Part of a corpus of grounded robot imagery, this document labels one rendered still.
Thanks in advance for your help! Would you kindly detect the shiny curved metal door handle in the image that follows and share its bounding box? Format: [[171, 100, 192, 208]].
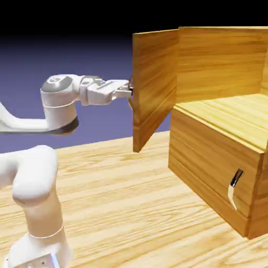
[[227, 168, 244, 211]]

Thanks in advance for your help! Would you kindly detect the tall light wood cabinet door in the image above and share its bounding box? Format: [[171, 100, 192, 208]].
[[132, 28, 180, 153]]

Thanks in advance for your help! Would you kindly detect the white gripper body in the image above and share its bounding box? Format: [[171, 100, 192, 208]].
[[86, 79, 130, 106]]

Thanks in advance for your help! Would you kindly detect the light wood cabinet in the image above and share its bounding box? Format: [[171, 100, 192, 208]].
[[167, 26, 268, 240]]

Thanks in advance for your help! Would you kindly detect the dark curved metal door handle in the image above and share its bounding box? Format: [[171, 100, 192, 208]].
[[128, 77, 135, 111]]

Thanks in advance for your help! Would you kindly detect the wide light wood cabinet door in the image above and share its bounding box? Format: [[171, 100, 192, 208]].
[[167, 106, 265, 239]]

